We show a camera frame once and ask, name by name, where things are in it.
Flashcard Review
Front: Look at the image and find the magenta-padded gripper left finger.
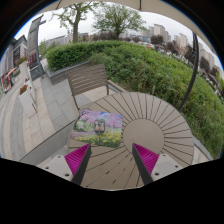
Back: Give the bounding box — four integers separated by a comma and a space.
39, 143, 93, 186

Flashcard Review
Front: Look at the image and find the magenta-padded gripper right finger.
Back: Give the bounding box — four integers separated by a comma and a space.
131, 143, 184, 186

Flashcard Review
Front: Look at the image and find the flower-print mouse pad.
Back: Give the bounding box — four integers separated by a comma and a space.
69, 109, 124, 149

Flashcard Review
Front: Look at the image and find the low white flower planter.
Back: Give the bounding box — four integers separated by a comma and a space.
18, 84, 38, 118

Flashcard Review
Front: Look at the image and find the brown slatted chair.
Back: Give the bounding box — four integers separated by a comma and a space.
65, 63, 110, 111

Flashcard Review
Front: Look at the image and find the dark curved parasol pole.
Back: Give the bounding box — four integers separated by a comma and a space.
177, 32, 200, 113

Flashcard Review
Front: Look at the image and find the green hedge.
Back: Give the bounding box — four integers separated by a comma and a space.
44, 39, 224, 159

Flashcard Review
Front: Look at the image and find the tall white flower planter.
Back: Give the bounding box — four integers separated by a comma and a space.
16, 56, 31, 81

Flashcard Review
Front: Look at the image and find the dark grey sign pillar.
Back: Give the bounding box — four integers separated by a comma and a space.
26, 14, 47, 81

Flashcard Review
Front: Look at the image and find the group of apartment buildings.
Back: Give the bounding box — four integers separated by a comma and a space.
139, 23, 223, 78

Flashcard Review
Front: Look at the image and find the sparse-leaved tree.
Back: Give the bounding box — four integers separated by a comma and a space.
51, 1, 101, 44

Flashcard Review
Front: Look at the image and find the round leafy tree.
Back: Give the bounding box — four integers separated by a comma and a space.
93, 2, 146, 40

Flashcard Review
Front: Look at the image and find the beige parasol canopy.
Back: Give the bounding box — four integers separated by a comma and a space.
39, 0, 214, 54

